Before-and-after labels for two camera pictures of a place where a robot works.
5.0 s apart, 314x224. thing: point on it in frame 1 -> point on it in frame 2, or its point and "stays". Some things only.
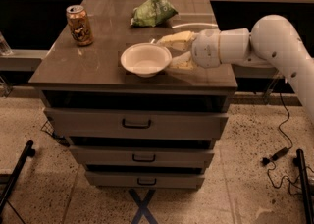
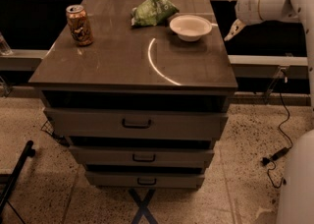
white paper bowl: x=145 y=59 -> x=190 y=27
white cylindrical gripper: x=205 y=48 -> x=247 y=6
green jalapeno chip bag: x=153 y=12 stays
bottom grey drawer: x=142 y=179 stays
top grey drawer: x=134 y=125 stays
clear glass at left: x=5 y=49 stays
